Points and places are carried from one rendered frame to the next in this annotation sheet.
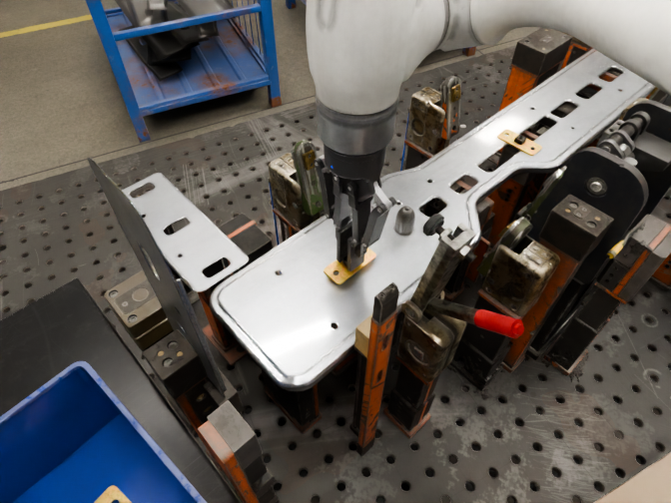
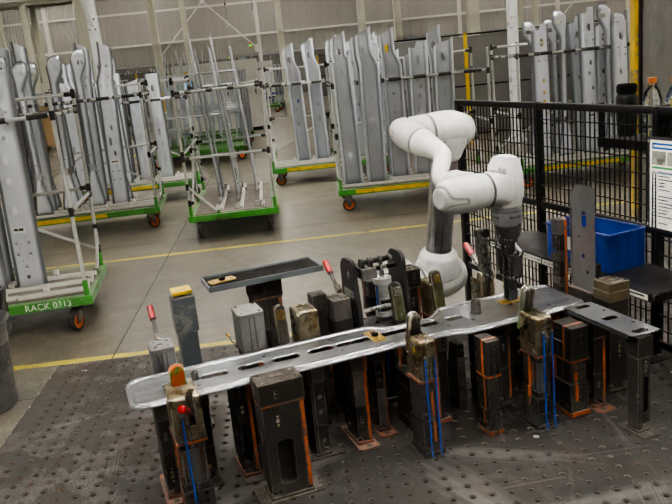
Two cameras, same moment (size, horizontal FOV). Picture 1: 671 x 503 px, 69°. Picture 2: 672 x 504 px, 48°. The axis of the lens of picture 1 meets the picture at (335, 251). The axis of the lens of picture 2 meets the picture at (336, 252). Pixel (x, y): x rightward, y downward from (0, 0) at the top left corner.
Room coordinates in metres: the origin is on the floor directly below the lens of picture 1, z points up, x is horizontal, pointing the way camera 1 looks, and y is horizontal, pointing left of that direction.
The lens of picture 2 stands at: (2.71, 0.36, 1.80)
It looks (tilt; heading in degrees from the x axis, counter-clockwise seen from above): 14 degrees down; 203
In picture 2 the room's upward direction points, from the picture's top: 6 degrees counter-clockwise
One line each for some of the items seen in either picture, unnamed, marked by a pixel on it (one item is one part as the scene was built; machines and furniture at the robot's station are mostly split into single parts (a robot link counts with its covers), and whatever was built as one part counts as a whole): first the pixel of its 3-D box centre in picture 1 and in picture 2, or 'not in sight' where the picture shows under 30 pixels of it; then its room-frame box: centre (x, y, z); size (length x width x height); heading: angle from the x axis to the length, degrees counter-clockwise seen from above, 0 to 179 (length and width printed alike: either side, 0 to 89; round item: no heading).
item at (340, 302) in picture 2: not in sight; (343, 352); (0.66, -0.52, 0.89); 0.13 x 0.11 x 0.38; 43
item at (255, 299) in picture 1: (520, 138); (369, 340); (0.80, -0.38, 1.00); 1.38 x 0.22 x 0.02; 133
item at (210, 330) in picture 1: (215, 300); (595, 360); (0.51, 0.23, 0.84); 0.11 x 0.06 x 0.29; 43
